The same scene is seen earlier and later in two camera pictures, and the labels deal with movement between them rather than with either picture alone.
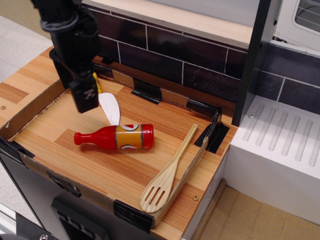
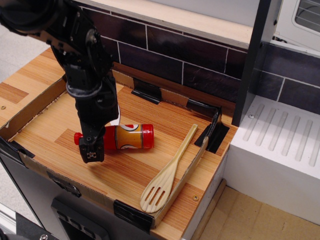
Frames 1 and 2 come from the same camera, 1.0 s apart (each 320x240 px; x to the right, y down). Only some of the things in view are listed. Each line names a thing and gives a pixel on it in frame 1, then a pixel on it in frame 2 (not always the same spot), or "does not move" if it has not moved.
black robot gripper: (75, 46) to (96, 99)
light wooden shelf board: (184, 21) does not move
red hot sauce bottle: (120, 137) does not move
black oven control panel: (81, 223) does not move
